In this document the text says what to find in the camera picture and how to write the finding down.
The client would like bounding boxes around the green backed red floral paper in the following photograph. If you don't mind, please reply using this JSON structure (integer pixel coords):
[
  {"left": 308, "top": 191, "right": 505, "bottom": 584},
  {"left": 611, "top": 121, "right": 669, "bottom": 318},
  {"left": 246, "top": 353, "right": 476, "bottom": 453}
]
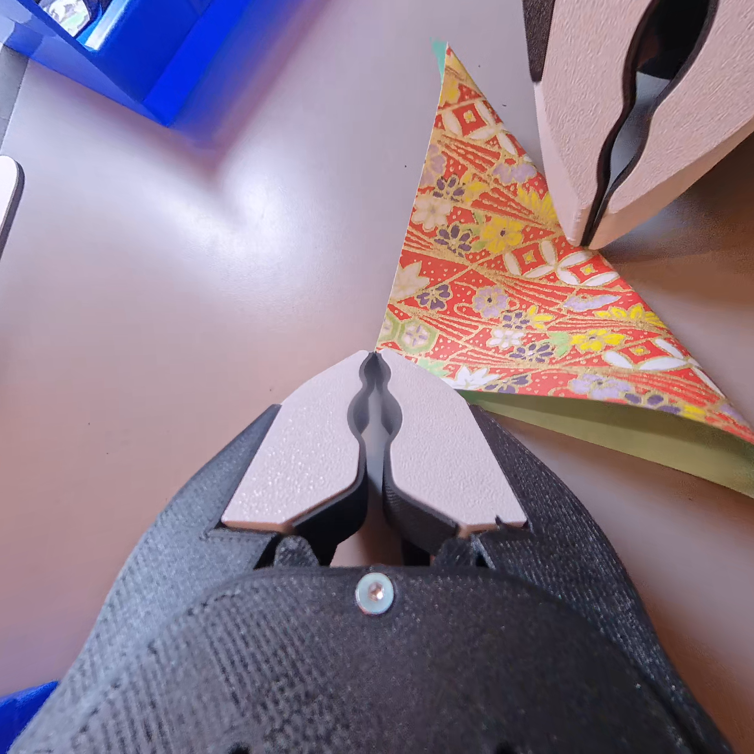
[{"left": 376, "top": 40, "right": 754, "bottom": 499}]

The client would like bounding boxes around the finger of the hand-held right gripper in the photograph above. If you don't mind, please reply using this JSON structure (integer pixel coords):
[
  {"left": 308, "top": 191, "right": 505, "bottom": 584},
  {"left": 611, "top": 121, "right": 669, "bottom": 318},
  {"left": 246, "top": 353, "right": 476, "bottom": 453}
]
[
  {"left": 533, "top": 0, "right": 656, "bottom": 249},
  {"left": 585, "top": 0, "right": 754, "bottom": 251}
]

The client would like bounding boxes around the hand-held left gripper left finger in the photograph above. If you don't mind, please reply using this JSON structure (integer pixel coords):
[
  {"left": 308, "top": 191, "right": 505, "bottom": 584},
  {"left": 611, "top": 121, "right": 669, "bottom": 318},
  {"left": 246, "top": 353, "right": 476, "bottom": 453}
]
[{"left": 222, "top": 349, "right": 375, "bottom": 564}]

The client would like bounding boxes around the purple crane patterned paper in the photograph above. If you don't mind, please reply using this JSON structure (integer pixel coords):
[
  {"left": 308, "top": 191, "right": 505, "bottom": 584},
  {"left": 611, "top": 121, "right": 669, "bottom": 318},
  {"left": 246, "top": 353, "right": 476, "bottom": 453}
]
[{"left": 40, "top": 0, "right": 109, "bottom": 37}]

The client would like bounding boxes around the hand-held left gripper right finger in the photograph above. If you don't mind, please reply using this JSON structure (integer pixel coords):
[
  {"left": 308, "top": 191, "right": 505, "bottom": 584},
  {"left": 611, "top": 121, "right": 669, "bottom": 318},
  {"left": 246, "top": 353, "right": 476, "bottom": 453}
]
[{"left": 377, "top": 348, "right": 529, "bottom": 564}]

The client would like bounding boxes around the blue plastic bin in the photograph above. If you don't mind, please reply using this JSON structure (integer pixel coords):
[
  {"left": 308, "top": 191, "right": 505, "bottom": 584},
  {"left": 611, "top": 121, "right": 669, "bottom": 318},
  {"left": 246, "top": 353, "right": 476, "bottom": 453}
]
[
  {"left": 0, "top": 680, "right": 60, "bottom": 741},
  {"left": 0, "top": 0, "right": 317, "bottom": 129}
]

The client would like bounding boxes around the white stand plate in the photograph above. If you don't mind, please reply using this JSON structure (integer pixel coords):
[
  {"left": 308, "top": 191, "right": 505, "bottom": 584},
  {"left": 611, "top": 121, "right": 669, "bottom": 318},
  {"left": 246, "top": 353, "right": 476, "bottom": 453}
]
[{"left": 0, "top": 154, "right": 26, "bottom": 262}]

